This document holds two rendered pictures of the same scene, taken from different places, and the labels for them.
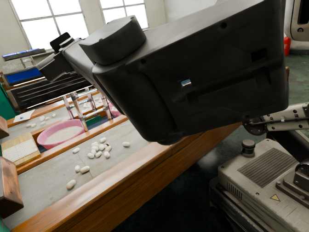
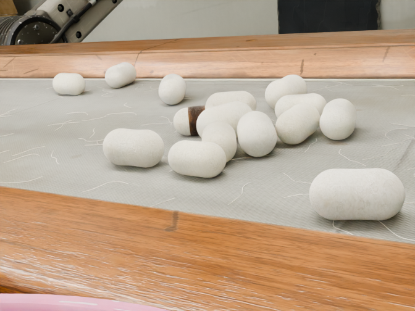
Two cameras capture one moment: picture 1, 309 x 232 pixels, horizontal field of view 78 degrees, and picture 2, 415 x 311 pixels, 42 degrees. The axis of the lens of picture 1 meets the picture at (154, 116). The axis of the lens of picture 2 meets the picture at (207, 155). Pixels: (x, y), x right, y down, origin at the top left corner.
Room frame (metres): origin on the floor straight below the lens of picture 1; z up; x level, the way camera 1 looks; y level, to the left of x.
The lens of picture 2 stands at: (0.91, 0.56, 0.84)
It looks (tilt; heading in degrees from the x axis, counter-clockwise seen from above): 19 degrees down; 245
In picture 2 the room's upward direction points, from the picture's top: 6 degrees counter-clockwise
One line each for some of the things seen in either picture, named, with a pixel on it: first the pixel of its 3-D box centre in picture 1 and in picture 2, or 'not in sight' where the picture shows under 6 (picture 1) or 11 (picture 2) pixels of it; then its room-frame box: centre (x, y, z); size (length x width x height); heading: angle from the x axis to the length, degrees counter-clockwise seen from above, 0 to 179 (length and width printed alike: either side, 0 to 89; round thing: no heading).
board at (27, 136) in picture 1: (19, 149); not in sight; (0.86, 0.72, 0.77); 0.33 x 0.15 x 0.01; 35
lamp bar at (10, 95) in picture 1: (91, 74); not in sight; (0.85, 0.24, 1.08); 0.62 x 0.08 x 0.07; 125
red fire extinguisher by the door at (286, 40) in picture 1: (286, 43); not in sight; (4.20, -3.16, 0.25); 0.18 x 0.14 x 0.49; 123
